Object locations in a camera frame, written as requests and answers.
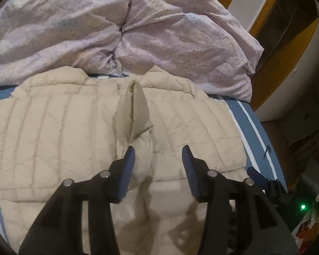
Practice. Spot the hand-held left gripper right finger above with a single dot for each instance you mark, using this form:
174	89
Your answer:
190	170

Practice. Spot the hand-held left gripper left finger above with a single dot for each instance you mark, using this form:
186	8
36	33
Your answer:
127	170

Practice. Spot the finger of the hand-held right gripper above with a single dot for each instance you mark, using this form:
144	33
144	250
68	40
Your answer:
256	176
275	186

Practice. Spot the beige puffer jacket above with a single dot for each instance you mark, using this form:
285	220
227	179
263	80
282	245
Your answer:
69	127

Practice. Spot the blue white striped bed sheet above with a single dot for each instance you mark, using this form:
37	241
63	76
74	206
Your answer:
255	138

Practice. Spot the dark clutter pile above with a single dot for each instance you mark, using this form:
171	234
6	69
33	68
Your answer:
316	143

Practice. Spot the lilac patterned duvet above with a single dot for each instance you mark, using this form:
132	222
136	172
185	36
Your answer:
154	29

